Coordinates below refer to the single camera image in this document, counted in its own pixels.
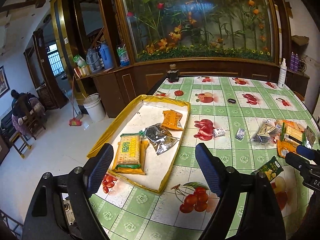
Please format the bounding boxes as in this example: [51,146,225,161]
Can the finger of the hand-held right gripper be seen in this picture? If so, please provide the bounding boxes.
[296,145,320,161]
[285,151,316,180]

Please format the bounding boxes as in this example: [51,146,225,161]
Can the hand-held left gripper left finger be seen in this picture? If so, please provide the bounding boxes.
[22,143,115,240]

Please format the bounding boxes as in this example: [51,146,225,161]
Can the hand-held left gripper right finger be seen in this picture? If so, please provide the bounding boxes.
[196,143,287,240]

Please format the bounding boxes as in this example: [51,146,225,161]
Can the orange snack packet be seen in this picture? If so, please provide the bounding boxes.
[276,140,298,158]
[161,110,183,130]

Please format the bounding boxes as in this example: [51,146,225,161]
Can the green chip packet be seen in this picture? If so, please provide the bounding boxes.
[251,156,284,180]

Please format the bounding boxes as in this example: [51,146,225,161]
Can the silver black snack packet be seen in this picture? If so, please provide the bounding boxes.
[250,120,282,146]
[139,123,181,156]

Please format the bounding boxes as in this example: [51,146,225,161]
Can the yellow-edged cardboard tray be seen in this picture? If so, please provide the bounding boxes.
[86,94,191,195]

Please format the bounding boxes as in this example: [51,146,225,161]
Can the green black snack packet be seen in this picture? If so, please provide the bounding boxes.
[302,126,317,149]

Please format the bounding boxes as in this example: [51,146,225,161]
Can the yellow cracker packet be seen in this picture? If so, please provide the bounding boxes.
[108,140,150,175]
[112,134,142,172]

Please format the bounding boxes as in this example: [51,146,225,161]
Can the red broom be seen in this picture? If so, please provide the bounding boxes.
[64,76,83,127]

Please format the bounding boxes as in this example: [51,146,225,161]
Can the white plastic bucket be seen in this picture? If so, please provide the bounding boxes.
[83,93,106,122]

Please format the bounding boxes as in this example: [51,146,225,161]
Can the white spray bottle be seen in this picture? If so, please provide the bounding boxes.
[277,58,287,88]

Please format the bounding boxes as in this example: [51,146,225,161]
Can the brown wooden cabinet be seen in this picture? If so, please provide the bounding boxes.
[75,57,310,119]

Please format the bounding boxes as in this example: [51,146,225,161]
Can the wooden chair with clothes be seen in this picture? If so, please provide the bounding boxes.
[10,89,45,135]

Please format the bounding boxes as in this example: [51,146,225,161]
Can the dark glass bottle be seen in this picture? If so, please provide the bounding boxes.
[167,64,180,83]

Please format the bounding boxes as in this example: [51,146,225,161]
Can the green white bag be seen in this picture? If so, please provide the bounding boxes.
[73,54,87,68]

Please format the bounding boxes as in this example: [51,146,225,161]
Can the grey thermos jug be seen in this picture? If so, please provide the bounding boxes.
[86,47,102,72]

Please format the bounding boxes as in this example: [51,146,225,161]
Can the blue thermos jug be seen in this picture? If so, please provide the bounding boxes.
[98,41,114,69]

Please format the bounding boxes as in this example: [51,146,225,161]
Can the clear plastic water bottle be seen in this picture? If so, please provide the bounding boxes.
[117,40,130,67]

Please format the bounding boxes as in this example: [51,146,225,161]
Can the glass flower display case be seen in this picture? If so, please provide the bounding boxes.
[111,0,280,64]

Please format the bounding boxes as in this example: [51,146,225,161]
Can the framed wall picture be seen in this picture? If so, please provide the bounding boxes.
[0,66,10,98]

